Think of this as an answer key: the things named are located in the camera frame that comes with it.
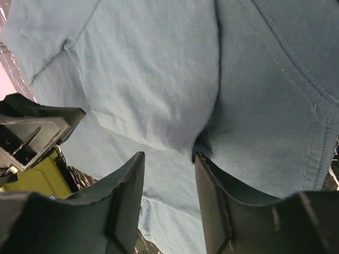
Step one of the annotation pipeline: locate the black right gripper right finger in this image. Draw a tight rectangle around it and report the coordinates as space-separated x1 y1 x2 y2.
195 153 338 253

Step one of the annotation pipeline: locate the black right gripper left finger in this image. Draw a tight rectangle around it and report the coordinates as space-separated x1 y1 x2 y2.
1 152 145 253

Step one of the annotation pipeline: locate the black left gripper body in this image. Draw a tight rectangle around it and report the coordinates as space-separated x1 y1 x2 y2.
1 93 86 185

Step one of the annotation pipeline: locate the slate blue t shirt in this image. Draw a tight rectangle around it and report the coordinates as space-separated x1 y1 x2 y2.
1 1 338 253

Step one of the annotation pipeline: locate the olive green plastic bin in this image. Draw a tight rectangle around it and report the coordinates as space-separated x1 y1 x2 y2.
1 151 77 198

